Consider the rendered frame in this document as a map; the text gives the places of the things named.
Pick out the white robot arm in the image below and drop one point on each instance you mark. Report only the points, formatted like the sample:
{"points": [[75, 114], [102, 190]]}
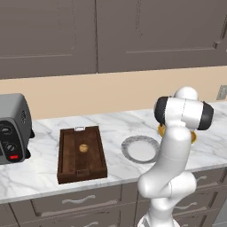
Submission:
{"points": [[171, 165]]}

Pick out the dark brown wooden tray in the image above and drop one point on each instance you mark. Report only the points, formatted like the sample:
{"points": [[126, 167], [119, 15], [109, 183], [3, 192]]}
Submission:
{"points": [[81, 155]]}

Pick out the grey rimmed white plate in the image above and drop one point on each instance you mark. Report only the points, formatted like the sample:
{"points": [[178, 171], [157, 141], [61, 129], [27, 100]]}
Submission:
{"points": [[140, 150]]}

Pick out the small round tan cookie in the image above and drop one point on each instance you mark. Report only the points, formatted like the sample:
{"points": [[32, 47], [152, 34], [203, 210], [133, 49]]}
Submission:
{"points": [[83, 148]]}

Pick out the yellow plate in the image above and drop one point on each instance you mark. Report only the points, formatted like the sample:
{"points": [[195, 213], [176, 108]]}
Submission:
{"points": [[193, 137]]}

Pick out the grey drawer front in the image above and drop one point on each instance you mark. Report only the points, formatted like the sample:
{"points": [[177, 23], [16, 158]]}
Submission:
{"points": [[74, 201], [199, 204], [88, 220], [198, 221], [208, 179]]}

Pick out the grey toaster oven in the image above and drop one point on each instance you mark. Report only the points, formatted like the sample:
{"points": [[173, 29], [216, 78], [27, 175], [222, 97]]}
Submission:
{"points": [[13, 127]]}

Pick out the grey wall cupboard door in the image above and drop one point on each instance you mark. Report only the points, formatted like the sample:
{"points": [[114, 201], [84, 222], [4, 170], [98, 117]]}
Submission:
{"points": [[47, 35], [161, 34]]}

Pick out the grey wall socket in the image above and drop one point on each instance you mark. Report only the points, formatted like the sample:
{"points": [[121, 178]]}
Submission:
{"points": [[222, 92]]}

